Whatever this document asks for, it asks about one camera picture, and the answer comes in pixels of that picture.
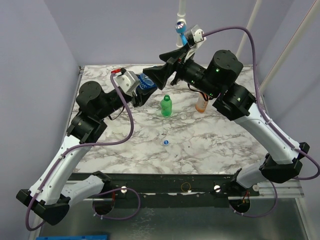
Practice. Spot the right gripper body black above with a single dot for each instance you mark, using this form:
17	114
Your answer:
175	69

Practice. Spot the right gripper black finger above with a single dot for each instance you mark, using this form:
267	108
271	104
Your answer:
175	53
159	74

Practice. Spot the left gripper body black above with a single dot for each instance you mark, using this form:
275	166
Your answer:
136	99

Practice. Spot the blue label plastic bottle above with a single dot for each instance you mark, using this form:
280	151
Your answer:
146	85

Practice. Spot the green plastic bottle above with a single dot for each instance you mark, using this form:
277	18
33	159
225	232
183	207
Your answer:
166	106

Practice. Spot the orange plastic bottle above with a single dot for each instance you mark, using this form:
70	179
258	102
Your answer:
202	102

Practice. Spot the white green bottle cap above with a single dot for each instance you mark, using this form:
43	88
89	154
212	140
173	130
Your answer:
183	116

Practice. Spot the white blue bottle cap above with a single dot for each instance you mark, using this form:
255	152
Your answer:
166	142

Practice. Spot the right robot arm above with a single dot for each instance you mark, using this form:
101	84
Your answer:
236	103

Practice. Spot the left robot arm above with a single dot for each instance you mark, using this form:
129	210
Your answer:
49	198

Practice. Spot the blue faucet tap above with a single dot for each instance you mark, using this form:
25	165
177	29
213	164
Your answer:
180	29

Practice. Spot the white pipe stand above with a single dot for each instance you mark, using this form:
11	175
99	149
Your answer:
181	11

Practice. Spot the white rear pole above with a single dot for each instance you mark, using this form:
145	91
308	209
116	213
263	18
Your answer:
249	26

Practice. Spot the white diagonal pole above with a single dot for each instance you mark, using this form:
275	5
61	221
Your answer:
295	24

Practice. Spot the blue tray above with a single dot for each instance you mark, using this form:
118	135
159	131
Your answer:
77	237

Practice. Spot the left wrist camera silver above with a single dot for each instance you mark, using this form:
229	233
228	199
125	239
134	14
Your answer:
128	82

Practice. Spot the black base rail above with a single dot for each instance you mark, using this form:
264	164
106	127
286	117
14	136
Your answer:
174	190

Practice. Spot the aluminium extrusion rail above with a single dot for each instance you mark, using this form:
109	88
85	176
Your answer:
287	190

